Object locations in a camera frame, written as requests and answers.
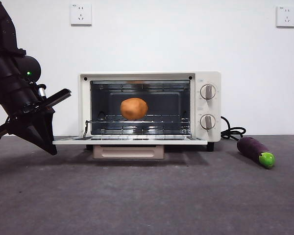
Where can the white wall socket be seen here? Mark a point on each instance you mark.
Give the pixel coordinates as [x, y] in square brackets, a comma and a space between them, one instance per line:
[81, 14]
[286, 16]

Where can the white Toshiba toaster oven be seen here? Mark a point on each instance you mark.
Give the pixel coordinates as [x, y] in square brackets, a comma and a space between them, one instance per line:
[208, 76]

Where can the purple toy eggplant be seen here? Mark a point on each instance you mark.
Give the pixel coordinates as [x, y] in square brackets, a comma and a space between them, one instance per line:
[250, 148]

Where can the brown potato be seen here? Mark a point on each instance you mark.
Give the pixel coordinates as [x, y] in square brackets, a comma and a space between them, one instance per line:
[133, 109]

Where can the round beige oven knob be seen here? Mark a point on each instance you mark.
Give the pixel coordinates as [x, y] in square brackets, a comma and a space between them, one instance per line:
[207, 121]
[208, 92]

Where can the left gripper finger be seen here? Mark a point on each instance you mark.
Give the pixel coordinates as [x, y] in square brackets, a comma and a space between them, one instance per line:
[47, 127]
[31, 135]

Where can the white glass oven door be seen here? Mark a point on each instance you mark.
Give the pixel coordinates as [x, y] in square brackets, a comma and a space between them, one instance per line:
[129, 142]

